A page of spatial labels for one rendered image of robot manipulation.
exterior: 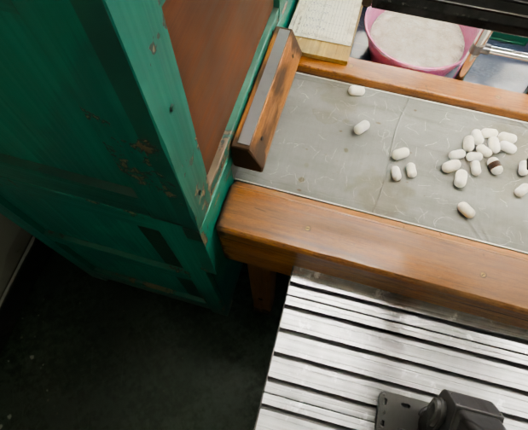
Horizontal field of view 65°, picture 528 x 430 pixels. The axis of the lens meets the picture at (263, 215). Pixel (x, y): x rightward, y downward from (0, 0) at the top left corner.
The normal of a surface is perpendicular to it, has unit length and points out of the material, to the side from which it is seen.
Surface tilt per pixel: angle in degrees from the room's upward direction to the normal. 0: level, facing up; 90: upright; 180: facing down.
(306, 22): 0
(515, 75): 0
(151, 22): 90
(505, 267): 0
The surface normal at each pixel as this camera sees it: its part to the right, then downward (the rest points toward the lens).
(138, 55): 0.96, 0.25
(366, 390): -0.01, -0.40
